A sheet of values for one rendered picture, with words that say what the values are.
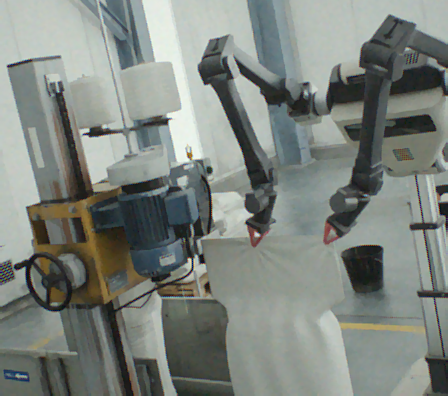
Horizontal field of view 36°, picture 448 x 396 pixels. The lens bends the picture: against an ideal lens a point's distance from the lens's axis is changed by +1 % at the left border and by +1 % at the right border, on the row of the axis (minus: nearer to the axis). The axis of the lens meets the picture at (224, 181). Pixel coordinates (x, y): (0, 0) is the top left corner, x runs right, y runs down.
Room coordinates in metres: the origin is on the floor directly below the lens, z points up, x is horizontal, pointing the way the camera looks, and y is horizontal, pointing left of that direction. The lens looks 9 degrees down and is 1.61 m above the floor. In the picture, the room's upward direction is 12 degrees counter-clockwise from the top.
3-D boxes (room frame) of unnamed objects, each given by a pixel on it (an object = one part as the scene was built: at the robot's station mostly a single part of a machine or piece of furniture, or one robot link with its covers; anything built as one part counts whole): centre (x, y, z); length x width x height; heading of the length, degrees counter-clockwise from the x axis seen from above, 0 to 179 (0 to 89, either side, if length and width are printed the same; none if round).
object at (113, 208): (2.02, 0.33, 1.27); 0.12 x 0.09 x 0.09; 145
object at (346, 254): (4.57, -0.82, 0.13); 0.30 x 0.30 x 0.26
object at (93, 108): (2.27, 0.38, 1.61); 0.15 x 0.14 x 0.17; 55
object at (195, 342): (2.94, 0.47, 0.53); 1.05 x 0.02 x 0.41; 55
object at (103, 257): (2.16, 0.42, 1.18); 0.34 x 0.25 x 0.31; 145
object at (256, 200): (2.11, -0.10, 1.24); 0.11 x 0.09 x 0.12; 146
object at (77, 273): (1.99, 0.51, 1.14); 0.11 x 0.06 x 0.11; 55
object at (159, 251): (2.00, 0.24, 1.21); 0.15 x 0.15 x 0.25
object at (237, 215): (5.76, 0.07, 0.44); 0.68 x 0.44 x 0.15; 145
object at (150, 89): (2.12, 0.16, 1.61); 0.17 x 0.17 x 0.17
